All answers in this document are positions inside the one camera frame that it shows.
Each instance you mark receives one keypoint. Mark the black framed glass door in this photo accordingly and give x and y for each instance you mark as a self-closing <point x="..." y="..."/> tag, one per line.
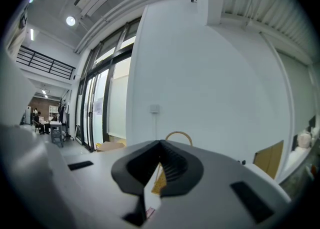
<point x="107" y="90"/>

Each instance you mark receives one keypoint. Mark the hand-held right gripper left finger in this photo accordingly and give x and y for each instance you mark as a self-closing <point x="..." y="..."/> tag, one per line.
<point x="100" y="185"/>

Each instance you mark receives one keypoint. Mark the wicker basket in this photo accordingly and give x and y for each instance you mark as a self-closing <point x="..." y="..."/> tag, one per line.
<point x="160" y="183"/>

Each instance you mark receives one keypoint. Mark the white ceiling air conditioner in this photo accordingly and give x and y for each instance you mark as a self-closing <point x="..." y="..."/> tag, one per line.
<point x="96" y="4"/>

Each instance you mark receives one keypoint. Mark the black balcony railing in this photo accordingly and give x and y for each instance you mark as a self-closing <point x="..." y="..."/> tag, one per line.
<point x="47" y="64"/>

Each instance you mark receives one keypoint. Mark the flat brown cardboard box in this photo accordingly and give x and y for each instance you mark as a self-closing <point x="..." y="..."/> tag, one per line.
<point x="270" y="159"/>

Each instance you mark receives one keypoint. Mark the white paper notice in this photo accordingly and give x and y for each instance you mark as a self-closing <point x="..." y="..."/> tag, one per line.
<point x="99" y="106"/>

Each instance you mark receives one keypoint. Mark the tube ceiling lamp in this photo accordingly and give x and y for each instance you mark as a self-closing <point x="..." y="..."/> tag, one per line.
<point x="31" y="34"/>

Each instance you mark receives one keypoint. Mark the white shelf unit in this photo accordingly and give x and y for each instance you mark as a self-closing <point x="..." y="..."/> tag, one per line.
<point x="53" y="112"/>

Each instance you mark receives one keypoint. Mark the round ceiling lamp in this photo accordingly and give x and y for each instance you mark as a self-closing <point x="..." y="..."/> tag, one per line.
<point x="70" y="21"/>

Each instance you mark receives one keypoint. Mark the black coat rack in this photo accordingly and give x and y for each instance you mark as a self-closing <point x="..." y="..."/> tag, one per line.
<point x="65" y="118"/>

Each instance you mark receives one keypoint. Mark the white roller blind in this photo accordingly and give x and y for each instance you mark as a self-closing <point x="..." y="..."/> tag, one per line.
<point x="295" y="93"/>

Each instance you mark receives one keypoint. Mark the white ceiling pipes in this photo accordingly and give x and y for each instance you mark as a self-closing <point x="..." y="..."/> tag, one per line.
<point x="125" y="10"/>

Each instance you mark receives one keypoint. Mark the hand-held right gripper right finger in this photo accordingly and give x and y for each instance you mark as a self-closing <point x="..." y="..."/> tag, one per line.
<point x="212" y="198"/>

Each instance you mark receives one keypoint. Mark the grey table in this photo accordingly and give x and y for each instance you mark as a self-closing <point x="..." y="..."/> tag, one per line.
<point x="56" y="133"/>

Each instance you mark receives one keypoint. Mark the white wall socket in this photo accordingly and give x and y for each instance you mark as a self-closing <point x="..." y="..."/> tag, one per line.
<point x="154" y="108"/>

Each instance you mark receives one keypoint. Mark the open cardboard box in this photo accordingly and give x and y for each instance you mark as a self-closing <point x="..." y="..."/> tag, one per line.
<point x="111" y="145"/>

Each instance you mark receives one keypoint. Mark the white rounded container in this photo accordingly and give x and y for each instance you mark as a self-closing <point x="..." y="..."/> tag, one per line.
<point x="305" y="141"/>

